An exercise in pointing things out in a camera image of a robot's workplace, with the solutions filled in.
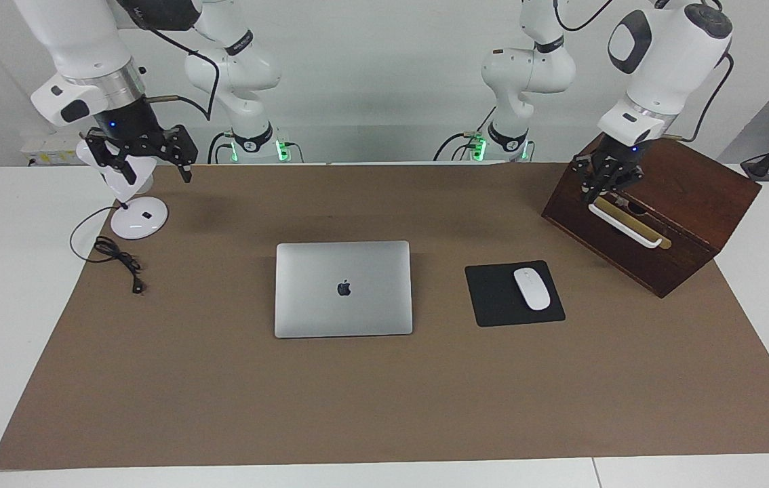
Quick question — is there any grey laptop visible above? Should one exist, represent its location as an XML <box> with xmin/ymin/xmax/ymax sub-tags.
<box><xmin>274</xmin><ymin>241</ymin><xmax>414</xmax><ymax>339</ymax></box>

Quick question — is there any white power strip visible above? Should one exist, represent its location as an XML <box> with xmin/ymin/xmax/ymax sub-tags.
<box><xmin>22</xmin><ymin>139</ymin><xmax>80</xmax><ymax>167</ymax></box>

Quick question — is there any white computer mouse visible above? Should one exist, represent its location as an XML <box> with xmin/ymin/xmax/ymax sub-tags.
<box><xmin>513</xmin><ymin>268</ymin><xmax>552</xmax><ymax>311</ymax></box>

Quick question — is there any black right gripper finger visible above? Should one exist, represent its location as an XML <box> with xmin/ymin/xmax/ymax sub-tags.
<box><xmin>164</xmin><ymin>124</ymin><xmax>197</xmax><ymax>184</ymax></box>
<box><xmin>84</xmin><ymin>132</ymin><xmax>138</xmax><ymax>185</ymax></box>

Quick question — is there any white desk lamp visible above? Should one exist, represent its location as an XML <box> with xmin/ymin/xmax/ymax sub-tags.
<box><xmin>76</xmin><ymin>138</ymin><xmax>170</xmax><ymax>240</ymax></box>

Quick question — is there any brown table mat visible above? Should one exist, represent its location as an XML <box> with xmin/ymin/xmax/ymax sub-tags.
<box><xmin>0</xmin><ymin>163</ymin><xmax>769</xmax><ymax>470</ymax></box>

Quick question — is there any brass handle plate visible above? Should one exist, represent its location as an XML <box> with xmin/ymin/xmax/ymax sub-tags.
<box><xmin>591</xmin><ymin>195</ymin><xmax>672</xmax><ymax>250</ymax></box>

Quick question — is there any black base cable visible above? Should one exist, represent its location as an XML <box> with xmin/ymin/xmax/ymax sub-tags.
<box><xmin>207</xmin><ymin>132</ymin><xmax>236</xmax><ymax>163</ymax></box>
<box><xmin>433</xmin><ymin>102</ymin><xmax>498</xmax><ymax>162</ymax></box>

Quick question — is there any white box handle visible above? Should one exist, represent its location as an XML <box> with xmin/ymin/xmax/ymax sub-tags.
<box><xmin>588</xmin><ymin>202</ymin><xmax>663</xmax><ymax>249</ymax></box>

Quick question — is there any black lamp power cable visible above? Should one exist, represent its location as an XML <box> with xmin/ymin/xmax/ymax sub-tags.
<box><xmin>70</xmin><ymin>205</ymin><xmax>144</xmax><ymax>295</ymax></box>

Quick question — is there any dark wooden box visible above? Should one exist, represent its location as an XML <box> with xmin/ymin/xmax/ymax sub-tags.
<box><xmin>541</xmin><ymin>134</ymin><xmax>762</xmax><ymax>299</ymax></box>

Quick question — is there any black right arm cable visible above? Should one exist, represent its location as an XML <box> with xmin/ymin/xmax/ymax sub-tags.
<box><xmin>120</xmin><ymin>0</ymin><xmax>221</xmax><ymax>123</ymax></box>

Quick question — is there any black mouse pad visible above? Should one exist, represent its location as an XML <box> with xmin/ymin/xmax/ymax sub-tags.
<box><xmin>465</xmin><ymin>260</ymin><xmax>566</xmax><ymax>328</ymax></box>

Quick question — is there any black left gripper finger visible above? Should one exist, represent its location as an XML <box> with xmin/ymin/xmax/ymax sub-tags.
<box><xmin>573</xmin><ymin>155</ymin><xmax>599</xmax><ymax>204</ymax></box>
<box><xmin>610</xmin><ymin>166</ymin><xmax>645</xmax><ymax>198</ymax></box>

